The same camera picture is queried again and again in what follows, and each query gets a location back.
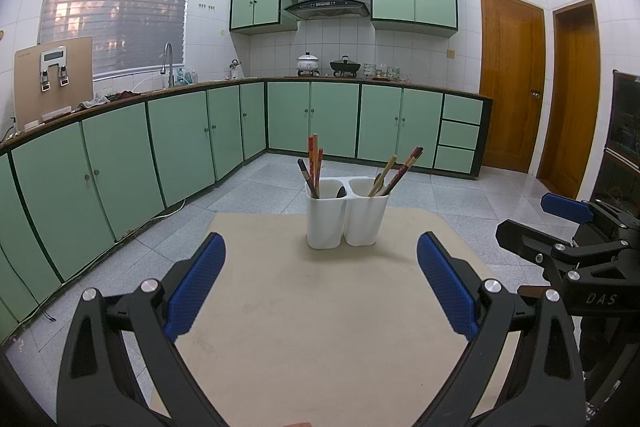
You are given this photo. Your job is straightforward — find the metal sink faucet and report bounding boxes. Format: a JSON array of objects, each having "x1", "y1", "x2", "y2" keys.
[{"x1": 161, "y1": 43, "x2": 176, "y2": 88}]

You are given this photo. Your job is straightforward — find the black wok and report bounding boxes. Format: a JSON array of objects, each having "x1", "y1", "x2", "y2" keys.
[{"x1": 330, "y1": 55, "x2": 362, "y2": 78}]

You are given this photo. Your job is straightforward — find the plain wooden door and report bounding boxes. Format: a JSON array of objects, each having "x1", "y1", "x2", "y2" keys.
[{"x1": 536, "y1": 0, "x2": 601, "y2": 200}]

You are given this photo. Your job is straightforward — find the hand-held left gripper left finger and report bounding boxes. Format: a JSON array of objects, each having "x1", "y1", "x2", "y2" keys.
[{"x1": 56, "y1": 232, "x2": 227, "y2": 427}]

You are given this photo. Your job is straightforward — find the white double utensil holder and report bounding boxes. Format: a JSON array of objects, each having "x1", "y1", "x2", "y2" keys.
[{"x1": 305, "y1": 177, "x2": 390, "y2": 250}]

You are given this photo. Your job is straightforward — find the brown board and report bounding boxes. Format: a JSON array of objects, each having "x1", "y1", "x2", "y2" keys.
[{"x1": 13, "y1": 37, "x2": 94, "y2": 128}]

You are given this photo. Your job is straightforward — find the white floor cable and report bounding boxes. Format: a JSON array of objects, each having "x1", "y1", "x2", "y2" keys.
[{"x1": 117, "y1": 199, "x2": 186, "y2": 240}]

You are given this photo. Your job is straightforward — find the white bracket device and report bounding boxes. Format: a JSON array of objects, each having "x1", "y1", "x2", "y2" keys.
[{"x1": 39, "y1": 49, "x2": 70, "y2": 92}]

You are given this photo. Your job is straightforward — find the black glass cabinet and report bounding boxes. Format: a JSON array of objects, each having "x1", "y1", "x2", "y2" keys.
[{"x1": 585, "y1": 69, "x2": 640, "y2": 218}]

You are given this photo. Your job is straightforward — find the light crumpled cloth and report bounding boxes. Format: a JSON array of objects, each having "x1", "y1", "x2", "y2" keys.
[{"x1": 75, "y1": 93, "x2": 111, "y2": 110}]

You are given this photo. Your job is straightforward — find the light wooden chopstick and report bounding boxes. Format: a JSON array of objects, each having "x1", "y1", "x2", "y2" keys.
[{"x1": 371, "y1": 154, "x2": 399, "y2": 196}]

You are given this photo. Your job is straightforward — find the red patterned chopstick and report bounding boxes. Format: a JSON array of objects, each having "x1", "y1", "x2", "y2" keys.
[
  {"x1": 382, "y1": 149, "x2": 420, "y2": 196},
  {"x1": 385, "y1": 147, "x2": 424, "y2": 195}
]

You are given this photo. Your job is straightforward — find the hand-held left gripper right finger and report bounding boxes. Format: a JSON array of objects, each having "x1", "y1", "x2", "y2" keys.
[{"x1": 416, "y1": 232, "x2": 587, "y2": 427}]

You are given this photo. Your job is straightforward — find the black chopstick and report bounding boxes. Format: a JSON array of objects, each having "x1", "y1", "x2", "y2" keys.
[{"x1": 297, "y1": 158, "x2": 318, "y2": 198}]

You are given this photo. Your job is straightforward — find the white cooking pot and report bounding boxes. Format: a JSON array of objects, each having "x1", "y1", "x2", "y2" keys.
[{"x1": 296, "y1": 52, "x2": 322, "y2": 76}]

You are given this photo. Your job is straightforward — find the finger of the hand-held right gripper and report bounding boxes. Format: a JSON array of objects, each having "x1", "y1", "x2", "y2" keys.
[
  {"x1": 541, "y1": 193, "x2": 640, "y2": 233},
  {"x1": 495, "y1": 219, "x2": 633, "y2": 278}
]

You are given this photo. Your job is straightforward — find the green lower kitchen cabinets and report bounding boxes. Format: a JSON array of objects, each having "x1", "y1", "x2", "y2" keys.
[{"x1": 0, "y1": 79, "x2": 493, "y2": 333}]

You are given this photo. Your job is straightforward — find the wooden door with handle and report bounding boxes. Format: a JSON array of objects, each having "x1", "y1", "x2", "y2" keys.
[{"x1": 479, "y1": 0, "x2": 547, "y2": 174}]

